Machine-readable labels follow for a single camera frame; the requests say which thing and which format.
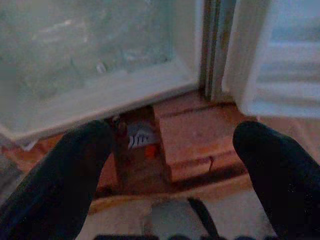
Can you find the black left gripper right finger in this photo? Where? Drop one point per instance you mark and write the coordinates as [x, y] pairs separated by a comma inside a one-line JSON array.
[[282, 175]]

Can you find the white fridge cabinet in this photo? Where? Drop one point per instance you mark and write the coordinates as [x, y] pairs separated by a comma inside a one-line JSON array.
[[87, 50]]

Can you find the white fridge door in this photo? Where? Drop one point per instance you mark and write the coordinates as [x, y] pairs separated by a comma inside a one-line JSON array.
[[287, 50]]

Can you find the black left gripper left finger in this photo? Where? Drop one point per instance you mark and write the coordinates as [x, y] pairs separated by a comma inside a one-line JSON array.
[[50, 180]]

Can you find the brown carton with barcode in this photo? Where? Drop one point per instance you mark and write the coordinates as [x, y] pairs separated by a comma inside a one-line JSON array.
[[142, 155]]

